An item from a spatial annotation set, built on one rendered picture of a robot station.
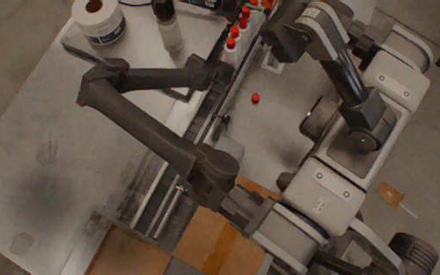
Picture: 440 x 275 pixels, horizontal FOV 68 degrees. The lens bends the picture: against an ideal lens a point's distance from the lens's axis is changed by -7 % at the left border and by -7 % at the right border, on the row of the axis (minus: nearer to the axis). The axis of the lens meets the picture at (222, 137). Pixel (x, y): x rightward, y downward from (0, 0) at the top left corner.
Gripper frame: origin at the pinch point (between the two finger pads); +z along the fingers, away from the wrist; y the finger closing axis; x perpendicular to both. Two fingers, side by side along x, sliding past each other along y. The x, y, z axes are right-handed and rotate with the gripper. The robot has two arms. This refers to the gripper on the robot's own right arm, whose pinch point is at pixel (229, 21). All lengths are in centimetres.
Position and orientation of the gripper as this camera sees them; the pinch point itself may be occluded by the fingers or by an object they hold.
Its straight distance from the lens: 143.5
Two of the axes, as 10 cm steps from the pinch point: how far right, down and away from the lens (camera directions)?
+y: -4.5, 8.4, -3.0
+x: 8.9, 4.2, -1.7
